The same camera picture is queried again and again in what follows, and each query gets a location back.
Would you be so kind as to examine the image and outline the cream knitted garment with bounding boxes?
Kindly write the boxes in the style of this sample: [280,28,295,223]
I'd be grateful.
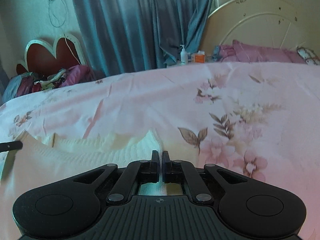
[0,128,186,198]

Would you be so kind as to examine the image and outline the pile of clothes on bed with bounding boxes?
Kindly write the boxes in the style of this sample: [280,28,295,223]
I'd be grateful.
[1,65,104,103]

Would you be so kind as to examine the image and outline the pink floral bed sheet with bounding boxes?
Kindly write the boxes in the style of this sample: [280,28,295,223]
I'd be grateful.
[1,62,319,239]

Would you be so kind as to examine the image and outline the red heart shaped headboard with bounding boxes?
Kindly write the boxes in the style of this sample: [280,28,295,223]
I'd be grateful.
[16,33,87,76]

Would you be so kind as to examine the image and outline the orange box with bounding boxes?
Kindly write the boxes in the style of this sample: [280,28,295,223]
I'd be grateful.
[191,50,206,63]

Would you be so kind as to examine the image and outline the white pump bottle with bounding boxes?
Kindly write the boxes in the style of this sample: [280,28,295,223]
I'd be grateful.
[180,44,188,65]

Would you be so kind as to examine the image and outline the pink pillow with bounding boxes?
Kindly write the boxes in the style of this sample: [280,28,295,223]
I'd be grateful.
[212,40,305,64]

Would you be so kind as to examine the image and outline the blue grey curtain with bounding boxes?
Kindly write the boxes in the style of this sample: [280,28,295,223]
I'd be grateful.
[73,0,213,76]

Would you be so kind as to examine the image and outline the patterned white pillow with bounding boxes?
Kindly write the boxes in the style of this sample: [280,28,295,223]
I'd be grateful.
[297,47,320,66]

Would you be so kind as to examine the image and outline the cream round headboard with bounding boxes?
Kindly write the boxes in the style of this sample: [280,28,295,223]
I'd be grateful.
[199,0,319,54]

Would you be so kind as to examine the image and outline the white hanging cable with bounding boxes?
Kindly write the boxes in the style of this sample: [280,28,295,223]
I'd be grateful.
[47,0,82,65]

